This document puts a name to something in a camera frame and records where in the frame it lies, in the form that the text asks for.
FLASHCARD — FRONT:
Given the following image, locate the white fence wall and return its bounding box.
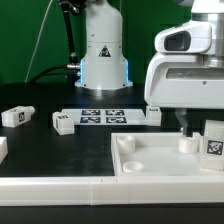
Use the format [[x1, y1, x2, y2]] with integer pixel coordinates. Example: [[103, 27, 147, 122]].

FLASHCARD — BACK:
[[0, 137, 8, 164], [0, 175, 224, 206]]

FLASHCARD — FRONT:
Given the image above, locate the black cable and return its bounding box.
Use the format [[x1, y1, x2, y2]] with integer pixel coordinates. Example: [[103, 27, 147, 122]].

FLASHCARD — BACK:
[[27, 0, 83, 84]]

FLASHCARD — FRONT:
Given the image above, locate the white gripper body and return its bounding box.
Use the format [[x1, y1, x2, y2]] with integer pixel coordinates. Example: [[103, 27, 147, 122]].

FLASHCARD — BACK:
[[144, 53, 224, 109]]

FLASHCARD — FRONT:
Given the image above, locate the thin white cable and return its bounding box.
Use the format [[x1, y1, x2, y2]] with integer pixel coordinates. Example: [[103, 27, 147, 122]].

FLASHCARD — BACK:
[[24, 0, 54, 84]]

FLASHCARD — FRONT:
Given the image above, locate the white front fence wall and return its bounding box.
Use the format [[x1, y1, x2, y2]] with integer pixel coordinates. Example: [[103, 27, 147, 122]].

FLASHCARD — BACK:
[[0, 175, 224, 206]]

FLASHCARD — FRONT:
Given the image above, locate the white square tabletop part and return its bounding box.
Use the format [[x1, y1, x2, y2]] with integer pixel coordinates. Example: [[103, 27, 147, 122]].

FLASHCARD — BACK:
[[111, 132, 224, 176]]

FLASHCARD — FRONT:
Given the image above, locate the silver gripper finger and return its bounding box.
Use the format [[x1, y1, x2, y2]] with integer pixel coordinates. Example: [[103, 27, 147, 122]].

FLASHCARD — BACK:
[[175, 108, 188, 136]]

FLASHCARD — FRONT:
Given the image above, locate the white sheet with tags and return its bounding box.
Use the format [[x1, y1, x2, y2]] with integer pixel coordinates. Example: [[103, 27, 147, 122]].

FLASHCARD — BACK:
[[62, 109, 147, 126]]

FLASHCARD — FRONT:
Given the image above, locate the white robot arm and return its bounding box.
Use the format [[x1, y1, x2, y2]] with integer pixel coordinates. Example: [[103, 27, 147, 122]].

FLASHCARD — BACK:
[[75, 0, 224, 121]]

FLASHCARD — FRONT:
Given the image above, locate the white left fence wall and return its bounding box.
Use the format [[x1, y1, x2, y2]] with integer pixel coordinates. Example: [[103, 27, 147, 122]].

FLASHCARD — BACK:
[[0, 137, 8, 164]]

